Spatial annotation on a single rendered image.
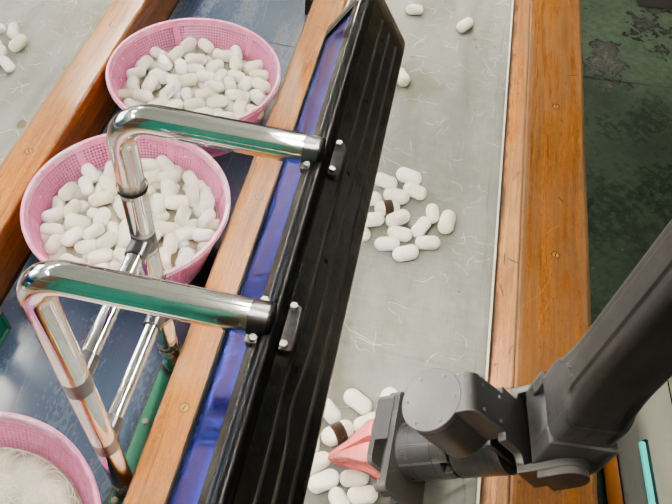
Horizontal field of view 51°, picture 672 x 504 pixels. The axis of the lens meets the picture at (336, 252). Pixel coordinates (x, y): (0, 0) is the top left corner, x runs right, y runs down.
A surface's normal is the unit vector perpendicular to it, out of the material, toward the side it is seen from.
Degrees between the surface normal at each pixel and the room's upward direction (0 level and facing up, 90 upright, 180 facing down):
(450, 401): 41
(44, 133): 0
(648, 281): 87
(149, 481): 0
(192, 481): 58
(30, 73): 0
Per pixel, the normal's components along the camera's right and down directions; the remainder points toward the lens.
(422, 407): -0.59, -0.55
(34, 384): 0.07, -0.61
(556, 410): -0.99, -0.15
